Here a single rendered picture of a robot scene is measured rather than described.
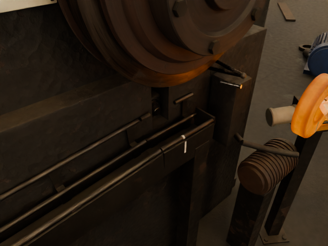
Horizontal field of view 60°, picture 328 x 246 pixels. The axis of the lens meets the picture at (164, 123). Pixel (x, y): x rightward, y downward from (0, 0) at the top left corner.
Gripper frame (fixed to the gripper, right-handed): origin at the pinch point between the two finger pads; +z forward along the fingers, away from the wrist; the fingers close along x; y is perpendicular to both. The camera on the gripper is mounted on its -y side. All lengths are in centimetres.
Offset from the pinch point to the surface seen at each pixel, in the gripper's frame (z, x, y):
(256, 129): 29, -84, -96
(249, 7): 18.5, 14.2, 15.4
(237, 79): 20.5, -0.8, -10.6
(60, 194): 22, 54, -24
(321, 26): 96, -327, -113
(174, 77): 22.1, 25.6, -0.6
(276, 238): -22, -22, -80
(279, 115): 7.0, -10.8, -18.4
